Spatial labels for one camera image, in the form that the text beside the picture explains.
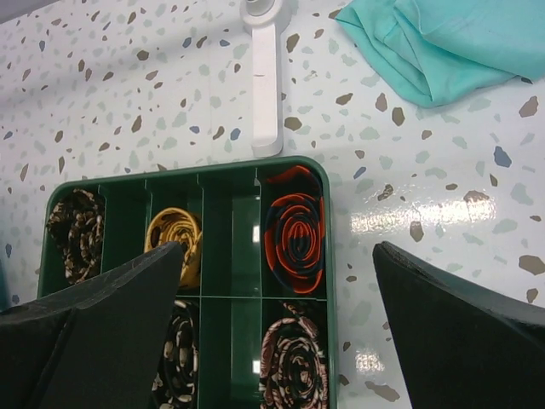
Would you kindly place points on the yellow patterned rolled tie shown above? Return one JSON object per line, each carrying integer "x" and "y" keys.
{"x": 178, "y": 225}

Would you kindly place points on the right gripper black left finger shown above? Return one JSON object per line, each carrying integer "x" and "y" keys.
{"x": 95, "y": 344}

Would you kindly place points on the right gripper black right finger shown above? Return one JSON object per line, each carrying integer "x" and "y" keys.
{"x": 460, "y": 345}

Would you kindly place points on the black cream floral rolled tie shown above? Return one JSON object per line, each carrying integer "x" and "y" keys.
{"x": 176, "y": 381}

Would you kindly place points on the green compartment tray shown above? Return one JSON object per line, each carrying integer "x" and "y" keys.
{"x": 238, "y": 296}

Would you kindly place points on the pink black floral rolled tie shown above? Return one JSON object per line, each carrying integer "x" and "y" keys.
{"x": 294, "y": 369}

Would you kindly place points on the orange and navy rolled tie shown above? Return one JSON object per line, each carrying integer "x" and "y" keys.
{"x": 294, "y": 230}

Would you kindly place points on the teal folded cloth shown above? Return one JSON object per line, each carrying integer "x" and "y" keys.
{"x": 432, "y": 53}

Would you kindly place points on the brown leopard rolled tie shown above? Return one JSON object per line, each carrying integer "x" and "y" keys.
{"x": 76, "y": 225}

